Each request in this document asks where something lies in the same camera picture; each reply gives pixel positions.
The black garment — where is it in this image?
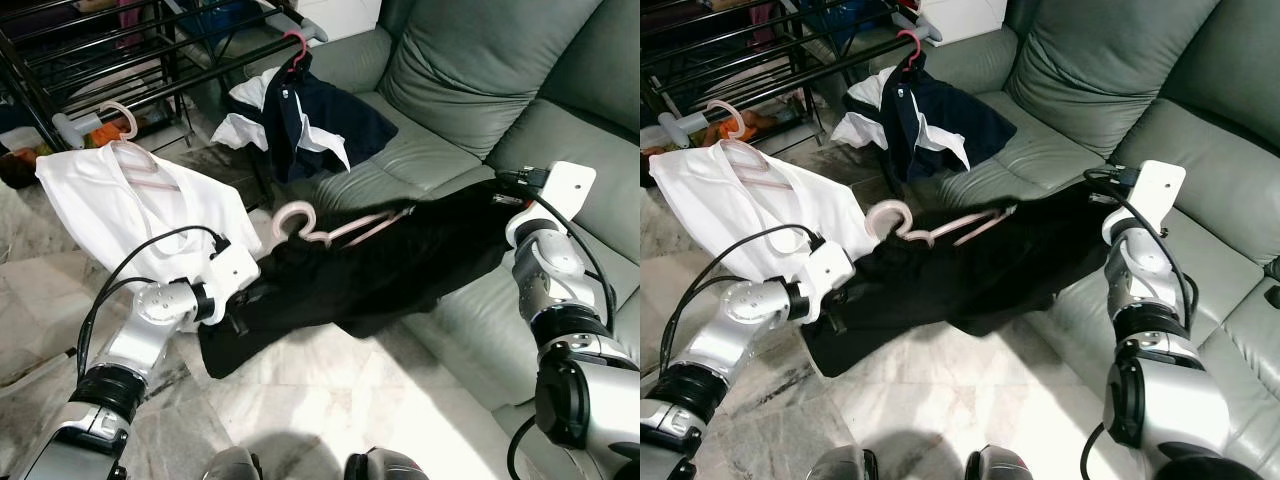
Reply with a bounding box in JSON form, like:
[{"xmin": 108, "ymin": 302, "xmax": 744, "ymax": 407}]
[
  {"xmin": 198, "ymin": 180, "xmax": 541, "ymax": 379},
  {"xmin": 800, "ymin": 180, "xmax": 1126, "ymax": 379}
]

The pink plastic clothes hanger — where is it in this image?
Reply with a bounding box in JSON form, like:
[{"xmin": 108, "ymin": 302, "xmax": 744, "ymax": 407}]
[
  {"xmin": 865, "ymin": 200, "xmax": 1019, "ymax": 249},
  {"xmin": 705, "ymin": 100, "xmax": 796, "ymax": 191},
  {"xmin": 97, "ymin": 100, "xmax": 183, "ymax": 193},
  {"xmin": 272, "ymin": 202, "xmax": 416, "ymax": 249}
]

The red plastic clothes hanger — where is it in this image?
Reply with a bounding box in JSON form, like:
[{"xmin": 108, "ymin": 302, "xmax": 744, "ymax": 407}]
[
  {"xmin": 282, "ymin": 30, "xmax": 311, "ymax": 79},
  {"xmin": 893, "ymin": 28, "xmax": 923, "ymax": 77}
]

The grey leather sofa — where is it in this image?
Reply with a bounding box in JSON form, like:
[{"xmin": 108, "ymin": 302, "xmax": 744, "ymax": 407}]
[
  {"xmin": 270, "ymin": 0, "xmax": 641, "ymax": 480},
  {"xmin": 925, "ymin": 0, "xmax": 1280, "ymax": 480}
]

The grey robot left leg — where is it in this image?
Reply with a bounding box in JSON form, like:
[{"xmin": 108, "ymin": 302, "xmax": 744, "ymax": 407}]
[
  {"xmin": 808, "ymin": 447, "xmax": 881, "ymax": 480},
  {"xmin": 205, "ymin": 445, "xmax": 263, "ymax": 480}
]

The navy and white shirt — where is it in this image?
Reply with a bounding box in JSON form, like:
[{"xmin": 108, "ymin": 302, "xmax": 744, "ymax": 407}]
[
  {"xmin": 212, "ymin": 65, "xmax": 399, "ymax": 184},
  {"xmin": 830, "ymin": 65, "xmax": 1011, "ymax": 184}
]

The black metal clothes rack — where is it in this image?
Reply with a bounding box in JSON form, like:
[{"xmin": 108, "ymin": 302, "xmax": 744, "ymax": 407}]
[
  {"xmin": 640, "ymin": 0, "xmax": 946, "ymax": 151},
  {"xmin": 0, "ymin": 0, "xmax": 331, "ymax": 151}
]

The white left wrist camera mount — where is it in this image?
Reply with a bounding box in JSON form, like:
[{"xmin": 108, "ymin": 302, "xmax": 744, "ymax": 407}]
[
  {"xmin": 203, "ymin": 243, "xmax": 263, "ymax": 323},
  {"xmin": 798, "ymin": 243, "xmax": 858, "ymax": 323}
]

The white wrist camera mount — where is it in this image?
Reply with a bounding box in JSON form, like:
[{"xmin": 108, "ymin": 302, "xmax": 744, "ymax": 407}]
[
  {"xmin": 203, "ymin": 243, "xmax": 263, "ymax": 323},
  {"xmin": 798, "ymin": 243, "xmax": 858, "ymax": 323},
  {"xmin": 505, "ymin": 160, "xmax": 599, "ymax": 251},
  {"xmin": 1102, "ymin": 160, "xmax": 1189, "ymax": 249}
]

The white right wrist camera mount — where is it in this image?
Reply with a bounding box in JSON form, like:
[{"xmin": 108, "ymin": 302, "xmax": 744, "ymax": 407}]
[
  {"xmin": 1102, "ymin": 160, "xmax": 1189, "ymax": 249},
  {"xmin": 505, "ymin": 160, "xmax": 599, "ymax": 251}
]

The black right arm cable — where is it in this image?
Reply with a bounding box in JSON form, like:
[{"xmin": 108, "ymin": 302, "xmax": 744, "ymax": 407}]
[
  {"xmin": 1085, "ymin": 165, "xmax": 1201, "ymax": 331},
  {"xmin": 525, "ymin": 190, "xmax": 616, "ymax": 336}
]

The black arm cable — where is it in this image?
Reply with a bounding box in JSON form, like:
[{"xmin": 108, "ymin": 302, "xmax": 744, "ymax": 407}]
[
  {"xmin": 525, "ymin": 190, "xmax": 616, "ymax": 336},
  {"xmin": 660, "ymin": 223, "xmax": 826, "ymax": 376},
  {"xmin": 1085, "ymin": 165, "xmax": 1201, "ymax": 331},
  {"xmin": 75, "ymin": 226, "xmax": 233, "ymax": 381}
]

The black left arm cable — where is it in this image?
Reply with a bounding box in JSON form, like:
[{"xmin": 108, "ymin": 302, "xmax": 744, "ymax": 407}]
[
  {"xmin": 75, "ymin": 226, "xmax": 233, "ymax": 381},
  {"xmin": 660, "ymin": 223, "xmax": 826, "ymax": 376}
]

